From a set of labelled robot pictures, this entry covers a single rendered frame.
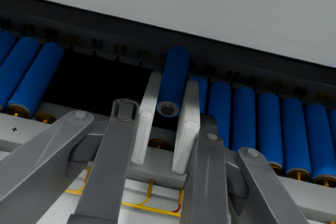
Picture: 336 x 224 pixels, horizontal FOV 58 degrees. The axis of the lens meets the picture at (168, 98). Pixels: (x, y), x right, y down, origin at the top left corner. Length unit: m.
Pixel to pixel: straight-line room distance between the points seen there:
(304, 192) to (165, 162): 0.09
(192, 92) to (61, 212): 0.11
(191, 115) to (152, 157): 0.06
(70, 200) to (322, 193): 0.16
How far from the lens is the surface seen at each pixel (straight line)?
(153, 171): 0.20
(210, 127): 0.16
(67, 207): 0.21
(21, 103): 0.23
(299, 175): 0.24
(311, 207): 0.22
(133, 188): 0.21
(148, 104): 0.15
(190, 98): 0.17
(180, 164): 0.15
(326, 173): 0.25
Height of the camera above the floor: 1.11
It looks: 34 degrees down
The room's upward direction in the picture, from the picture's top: 14 degrees clockwise
